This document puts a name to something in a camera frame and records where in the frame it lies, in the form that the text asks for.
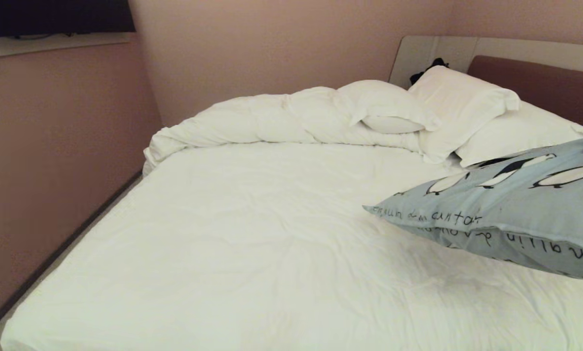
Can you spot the light blue penguin pillow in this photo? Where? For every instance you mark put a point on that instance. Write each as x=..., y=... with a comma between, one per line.
x=515, y=214

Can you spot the white bed sheet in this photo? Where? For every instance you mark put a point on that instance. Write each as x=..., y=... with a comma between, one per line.
x=252, y=253

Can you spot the white pillow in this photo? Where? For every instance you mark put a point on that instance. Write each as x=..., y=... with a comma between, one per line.
x=520, y=134
x=459, y=109
x=384, y=105

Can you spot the white crumpled duvet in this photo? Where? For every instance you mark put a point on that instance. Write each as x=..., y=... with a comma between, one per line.
x=257, y=119

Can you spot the black cloth item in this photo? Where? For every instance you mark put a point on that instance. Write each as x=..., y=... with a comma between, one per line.
x=428, y=70

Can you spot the beige and brown headboard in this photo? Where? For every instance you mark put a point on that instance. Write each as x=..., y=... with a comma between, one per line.
x=540, y=78

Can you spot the black wall television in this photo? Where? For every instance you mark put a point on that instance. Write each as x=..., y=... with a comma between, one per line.
x=52, y=17

